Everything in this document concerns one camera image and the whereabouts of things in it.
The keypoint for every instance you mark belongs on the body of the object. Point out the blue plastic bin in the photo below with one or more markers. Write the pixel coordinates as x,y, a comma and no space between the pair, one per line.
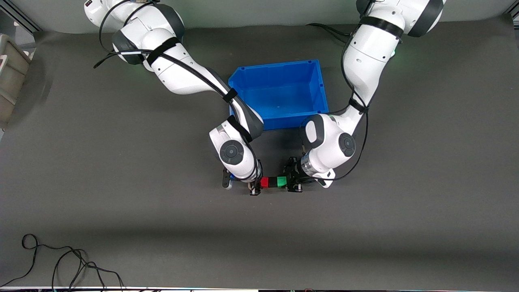
284,89

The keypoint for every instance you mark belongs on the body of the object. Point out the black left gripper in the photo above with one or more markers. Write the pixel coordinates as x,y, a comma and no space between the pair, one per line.
292,175

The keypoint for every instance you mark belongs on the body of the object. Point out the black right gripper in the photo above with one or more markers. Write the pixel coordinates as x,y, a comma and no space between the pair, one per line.
255,187

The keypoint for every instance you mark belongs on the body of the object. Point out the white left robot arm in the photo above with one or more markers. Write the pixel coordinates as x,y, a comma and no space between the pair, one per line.
369,52

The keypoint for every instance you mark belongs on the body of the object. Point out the red cube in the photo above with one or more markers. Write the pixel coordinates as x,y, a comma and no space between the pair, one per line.
264,182

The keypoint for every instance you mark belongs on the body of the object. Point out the beige plastic crate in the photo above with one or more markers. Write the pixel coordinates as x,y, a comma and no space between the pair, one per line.
12,77

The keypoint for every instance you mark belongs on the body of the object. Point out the aluminium frame profile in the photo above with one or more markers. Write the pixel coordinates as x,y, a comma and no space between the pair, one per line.
18,14

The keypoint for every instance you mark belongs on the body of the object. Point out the black cube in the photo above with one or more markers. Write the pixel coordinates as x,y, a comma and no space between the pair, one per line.
273,182

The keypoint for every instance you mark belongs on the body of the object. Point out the green cube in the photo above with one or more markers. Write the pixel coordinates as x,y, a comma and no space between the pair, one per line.
282,181

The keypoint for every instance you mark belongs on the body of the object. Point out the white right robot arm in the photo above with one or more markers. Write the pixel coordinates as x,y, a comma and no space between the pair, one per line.
178,73

